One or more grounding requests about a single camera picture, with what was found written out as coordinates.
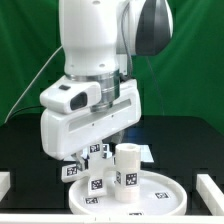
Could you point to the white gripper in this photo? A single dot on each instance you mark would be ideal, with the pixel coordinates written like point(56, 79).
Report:
point(65, 134)

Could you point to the white table base plate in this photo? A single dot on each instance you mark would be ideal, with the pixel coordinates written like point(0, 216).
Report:
point(95, 172)

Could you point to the white round table top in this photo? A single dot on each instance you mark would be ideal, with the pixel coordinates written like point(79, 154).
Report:
point(155, 195)

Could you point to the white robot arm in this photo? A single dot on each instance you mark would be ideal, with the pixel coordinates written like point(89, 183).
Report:
point(94, 33)

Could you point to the white marker sheet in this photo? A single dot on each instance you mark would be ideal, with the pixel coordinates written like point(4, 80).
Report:
point(146, 155)

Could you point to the white left fence block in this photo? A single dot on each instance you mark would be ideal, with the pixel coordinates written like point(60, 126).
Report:
point(4, 184)

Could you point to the white fence block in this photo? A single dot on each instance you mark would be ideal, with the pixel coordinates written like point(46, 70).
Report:
point(210, 194)
point(4, 184)

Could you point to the white right fence block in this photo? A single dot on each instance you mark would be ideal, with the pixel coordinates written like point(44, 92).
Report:
point(210, 194)

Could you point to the green backdrop curtain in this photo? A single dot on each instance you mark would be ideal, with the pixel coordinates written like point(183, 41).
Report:
point(186, 79)

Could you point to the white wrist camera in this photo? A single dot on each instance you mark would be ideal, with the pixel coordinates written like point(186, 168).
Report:
point(66, 97)

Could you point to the white front rail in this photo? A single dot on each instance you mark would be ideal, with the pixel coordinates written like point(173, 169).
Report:
point(85, 219)

